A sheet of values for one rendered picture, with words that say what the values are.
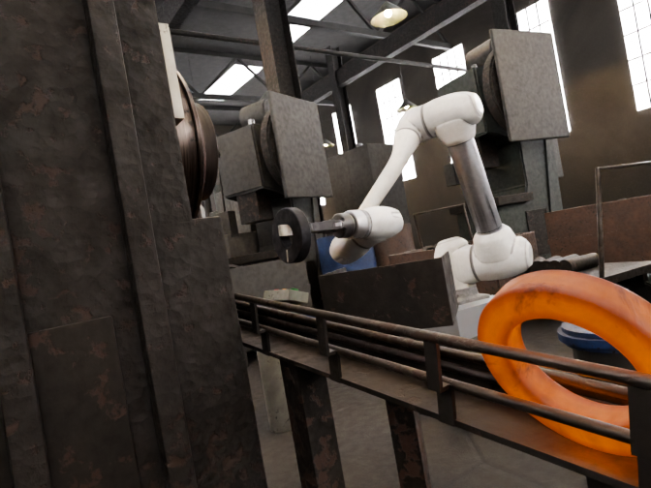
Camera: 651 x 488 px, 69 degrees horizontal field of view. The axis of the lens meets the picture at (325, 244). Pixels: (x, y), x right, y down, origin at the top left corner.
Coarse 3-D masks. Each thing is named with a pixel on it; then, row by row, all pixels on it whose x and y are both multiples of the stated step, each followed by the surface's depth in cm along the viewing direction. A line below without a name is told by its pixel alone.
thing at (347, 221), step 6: (336, 216) 142; (342, 216) 140; (348, 216) 141; (342, 222) 138; (348, 222) 139; (342, 228) 138; (348, 228) 139; (354, 228) 141; (336, 234) 142; (342, 234) 140; (348, 234) 141
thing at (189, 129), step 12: (180, 84) 119; (192, 108) 116; (192, 120) 116; (180, 132) 114; (192, 132) 116; (180, 144) 114; (192, 144) 116; (192, 156) 116; (192, 168) 117; (192, 180) 118; (192, 192) 119; (192, 204) 122; (192, 216) 125
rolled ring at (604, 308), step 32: (512, 288) 43; (544, 288) 40; (576, 288) 38; (608, 288) 38; (480, 320) 47; (512, 320) 44; (576, 320) 39; (608, 320) 37; (640, 320) 36; (640, 352) 36; (512, 384) 48; (544, 384) 48; (608, 416) 44; (608, 448) 44
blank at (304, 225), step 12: (276, 216) 134; (288, 216) 129; (300, 216) 127; (276, 228) 134; (300, 228) 125; (276, 240) 135; (288, 240) 134; (300, 240) 125; (276, 252) 135; (288, 252) 130; (300, 252) 126
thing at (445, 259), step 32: (448, 256) 109; (320, 288) 103; (352, 288) 101; (384, 288) 98; (416, 288) 96; (448, 288) 97; (384, 320) 99; (416, 320) 97; (448, 320) 95; (416, 416) 107; (416, 448) 105; (416, 480) 106
